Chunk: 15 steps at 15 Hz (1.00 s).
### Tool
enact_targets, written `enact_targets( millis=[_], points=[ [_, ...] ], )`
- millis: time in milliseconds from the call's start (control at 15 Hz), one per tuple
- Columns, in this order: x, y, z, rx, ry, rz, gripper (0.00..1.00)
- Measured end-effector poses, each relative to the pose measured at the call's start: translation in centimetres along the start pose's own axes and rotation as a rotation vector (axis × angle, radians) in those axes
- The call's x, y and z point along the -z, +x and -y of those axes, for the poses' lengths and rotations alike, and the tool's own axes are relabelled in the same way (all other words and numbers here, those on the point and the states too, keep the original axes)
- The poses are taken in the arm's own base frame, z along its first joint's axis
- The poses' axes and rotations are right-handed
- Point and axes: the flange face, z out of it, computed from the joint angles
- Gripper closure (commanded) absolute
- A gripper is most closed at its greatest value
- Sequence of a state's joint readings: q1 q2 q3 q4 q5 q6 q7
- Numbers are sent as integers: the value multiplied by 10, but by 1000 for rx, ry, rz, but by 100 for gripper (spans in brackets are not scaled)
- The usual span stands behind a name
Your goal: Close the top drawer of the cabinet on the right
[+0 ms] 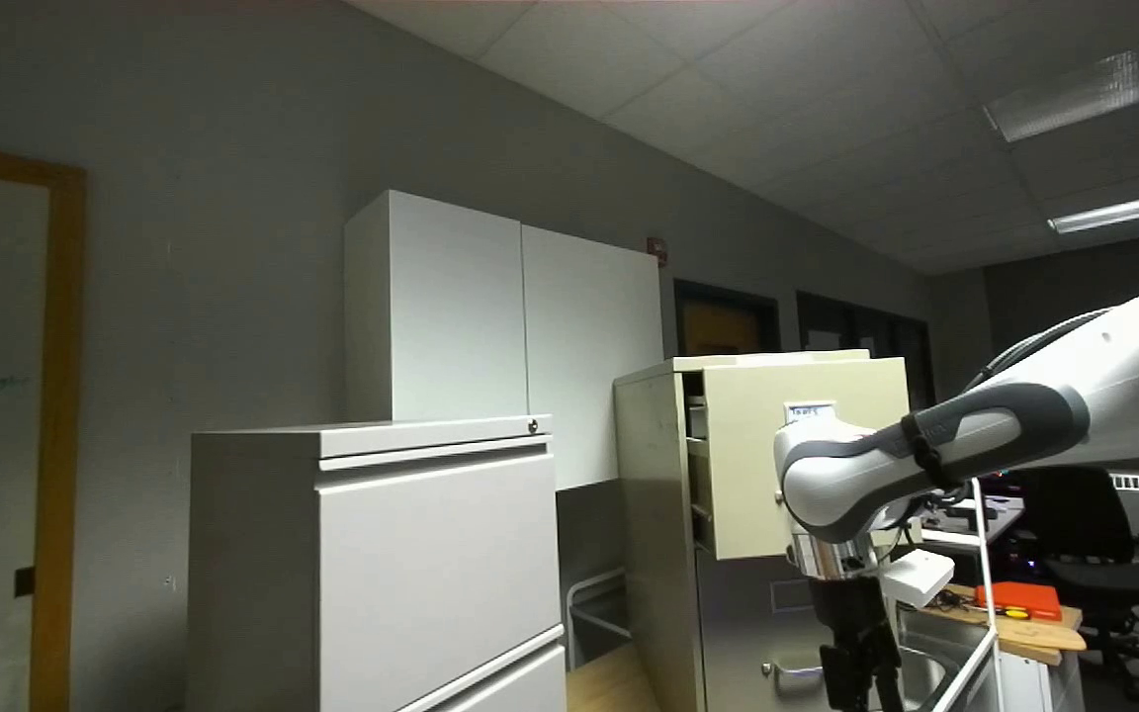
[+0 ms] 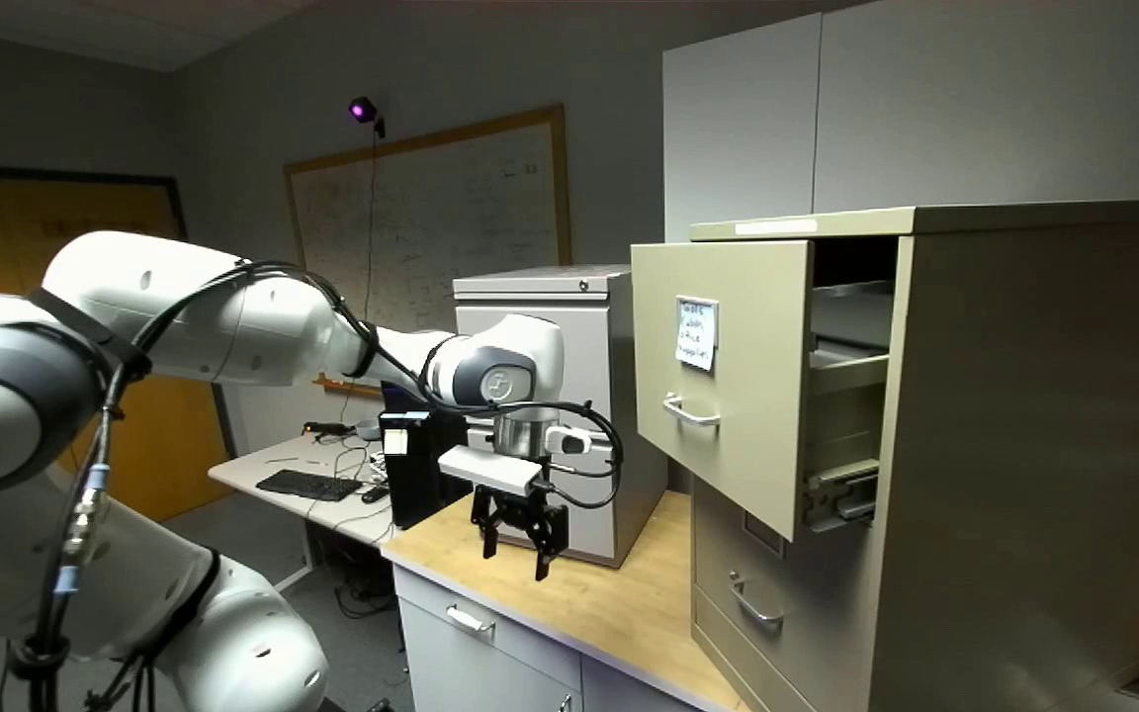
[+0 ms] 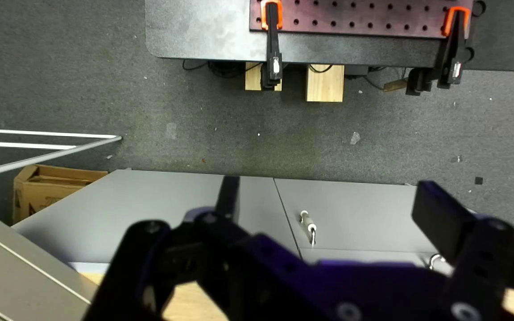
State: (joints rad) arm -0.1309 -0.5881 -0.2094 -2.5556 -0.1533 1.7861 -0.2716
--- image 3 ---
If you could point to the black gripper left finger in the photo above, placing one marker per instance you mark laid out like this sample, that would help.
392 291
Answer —
151 261

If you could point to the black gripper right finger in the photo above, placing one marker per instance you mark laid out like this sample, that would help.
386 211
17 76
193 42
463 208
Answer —
477 250

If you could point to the grey metal cabinet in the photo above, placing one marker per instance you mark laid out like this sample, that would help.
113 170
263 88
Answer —
151 208

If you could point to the beige metal cabinet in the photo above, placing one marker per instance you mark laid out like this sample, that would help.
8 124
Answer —
13 274

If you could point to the brown cardboard box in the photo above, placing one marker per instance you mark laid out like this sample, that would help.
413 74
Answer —
44 188

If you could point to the white paper scrap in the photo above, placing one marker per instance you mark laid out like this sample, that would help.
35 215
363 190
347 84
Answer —
356 138

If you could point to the wide orange black bar clamp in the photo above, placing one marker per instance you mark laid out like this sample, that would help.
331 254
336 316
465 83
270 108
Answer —
450 54

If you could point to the small wooden block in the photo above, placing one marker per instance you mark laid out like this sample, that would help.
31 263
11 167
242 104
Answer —
252 79

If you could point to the large wooden block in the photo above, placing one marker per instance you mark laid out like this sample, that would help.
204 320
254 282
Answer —
326 83

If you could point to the dark grey metal table plate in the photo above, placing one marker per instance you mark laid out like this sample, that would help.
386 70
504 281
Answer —
210 29

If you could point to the slim orange black bar clamp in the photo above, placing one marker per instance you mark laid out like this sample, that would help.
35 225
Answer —
274 42

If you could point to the red perforated pegboard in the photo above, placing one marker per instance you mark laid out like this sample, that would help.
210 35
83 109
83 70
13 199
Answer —
358 15

